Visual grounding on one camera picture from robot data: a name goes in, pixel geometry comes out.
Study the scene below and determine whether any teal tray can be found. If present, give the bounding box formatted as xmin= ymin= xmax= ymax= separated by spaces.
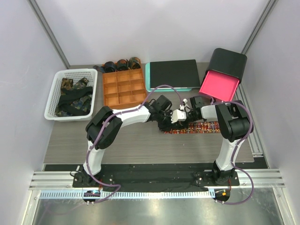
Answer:
xmin=145 ymin=63 xmax=192 ymax=92

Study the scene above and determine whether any rolled brown floral tie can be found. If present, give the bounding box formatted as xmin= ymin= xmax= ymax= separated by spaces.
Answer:
xmin=116 ymin=59 xmax=128 ymax=71

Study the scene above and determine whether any white perforated plastic basket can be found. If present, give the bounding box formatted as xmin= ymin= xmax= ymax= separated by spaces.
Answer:
xmin=44 ymin=68 xmax=98 ymax=122

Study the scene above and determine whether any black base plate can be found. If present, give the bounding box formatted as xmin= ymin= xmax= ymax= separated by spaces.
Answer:
xmin=44 ymin=161 xmax=249 ymax=193

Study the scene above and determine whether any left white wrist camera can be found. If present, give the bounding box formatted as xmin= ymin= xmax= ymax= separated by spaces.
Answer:
xmin=171 ymin=105 xmax=187 ymax=124

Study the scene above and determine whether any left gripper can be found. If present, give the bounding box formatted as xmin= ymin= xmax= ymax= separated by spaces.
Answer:
xmin=157 ymin=112 xmax=177 ymax=134

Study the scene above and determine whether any aluminium rail frame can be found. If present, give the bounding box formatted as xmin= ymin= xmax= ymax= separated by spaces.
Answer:
xmin=29 ymin=169 xmax=285 ymax=190

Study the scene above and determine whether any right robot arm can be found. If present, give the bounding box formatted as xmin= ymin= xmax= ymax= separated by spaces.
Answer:
xmin=187 ymin=96 xmax=253 ymax=186

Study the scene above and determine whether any orange compartment tray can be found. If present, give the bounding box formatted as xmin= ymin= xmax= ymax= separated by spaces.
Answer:
xmin=102 ymin=68 xmax=147 ymax=109

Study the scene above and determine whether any purple cable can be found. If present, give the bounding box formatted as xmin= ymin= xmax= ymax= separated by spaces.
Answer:
xmin=84 ymin=84 xmax=185 ymax=204
xmin=182 ymin=95 xmax=255 ymax=206

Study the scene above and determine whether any dark floral tie in basket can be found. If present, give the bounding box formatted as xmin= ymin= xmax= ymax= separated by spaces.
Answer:
xmin=55 ymin=77 xmax=93 ymax=117

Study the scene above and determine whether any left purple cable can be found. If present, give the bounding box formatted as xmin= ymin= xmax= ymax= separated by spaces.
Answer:
xmin=84 ymin=84 xmax=185 ymax=204

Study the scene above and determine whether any white slotted cable duct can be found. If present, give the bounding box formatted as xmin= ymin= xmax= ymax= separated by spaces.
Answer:
xmin=39 ymin=189 xmax=215 ymax=200

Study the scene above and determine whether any black notebook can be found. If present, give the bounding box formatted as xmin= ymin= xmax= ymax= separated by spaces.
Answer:
xmin=149 ymin=60 xmax=200 ymax=89

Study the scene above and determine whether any multicoloured plaid tie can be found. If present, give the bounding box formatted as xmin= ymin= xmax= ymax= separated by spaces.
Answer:
xmin=163 ymin=121 xmax=220 ymax=134

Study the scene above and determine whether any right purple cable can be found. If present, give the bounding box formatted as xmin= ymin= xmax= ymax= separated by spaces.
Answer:
xmin=182 ymin=95 xmax=255 ymax=206

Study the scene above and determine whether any black pink drawer cabinet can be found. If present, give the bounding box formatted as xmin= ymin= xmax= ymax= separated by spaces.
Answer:
xmin=199 ymin=48 xmax=248 ymax=101

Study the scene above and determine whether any black tie in basket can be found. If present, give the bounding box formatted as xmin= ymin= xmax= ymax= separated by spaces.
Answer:
xmin=55 ymin=87 xmax=93 ymax=117

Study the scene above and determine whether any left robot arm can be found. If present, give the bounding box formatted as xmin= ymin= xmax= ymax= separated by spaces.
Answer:
xmin=83 ymin=95 xmax=172 ymax=187

